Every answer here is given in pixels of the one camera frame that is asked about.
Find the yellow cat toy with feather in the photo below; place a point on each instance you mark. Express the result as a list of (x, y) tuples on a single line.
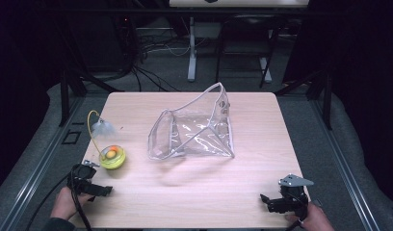
[(112, 158)]

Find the black chair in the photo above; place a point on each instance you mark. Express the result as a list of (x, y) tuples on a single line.
[(246, 29)]

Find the black metal stand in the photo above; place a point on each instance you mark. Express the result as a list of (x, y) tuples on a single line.
[(326, 99), (65, 96)]

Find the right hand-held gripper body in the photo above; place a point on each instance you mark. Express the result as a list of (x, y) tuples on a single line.
[(294, 196)]

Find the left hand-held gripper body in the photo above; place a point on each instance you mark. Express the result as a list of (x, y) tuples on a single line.
[(83, 175)]

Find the white desk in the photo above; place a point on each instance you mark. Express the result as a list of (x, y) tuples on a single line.
[(192, 48)]

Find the aluminium rail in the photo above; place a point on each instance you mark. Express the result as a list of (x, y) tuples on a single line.
[(345, 166), (34, 179)]

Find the clear plastic zipper bag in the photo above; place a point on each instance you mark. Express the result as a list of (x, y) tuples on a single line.
[(197, 131)]

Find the person's left hand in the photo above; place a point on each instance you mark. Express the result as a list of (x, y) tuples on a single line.
[(65, 204)]

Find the person's right hand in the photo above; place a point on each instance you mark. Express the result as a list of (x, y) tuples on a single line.
[(313, 220)]

